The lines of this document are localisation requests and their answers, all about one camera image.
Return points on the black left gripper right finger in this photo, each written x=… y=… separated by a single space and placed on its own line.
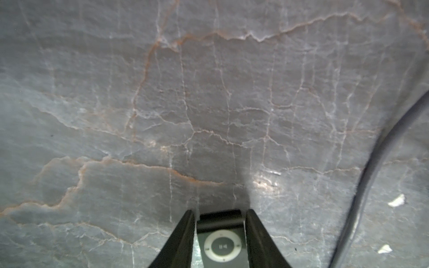
x=262 y=251

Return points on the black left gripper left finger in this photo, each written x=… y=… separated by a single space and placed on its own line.
x=177 y=251

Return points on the black mp3 player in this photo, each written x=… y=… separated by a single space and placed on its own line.
x=222 y=240

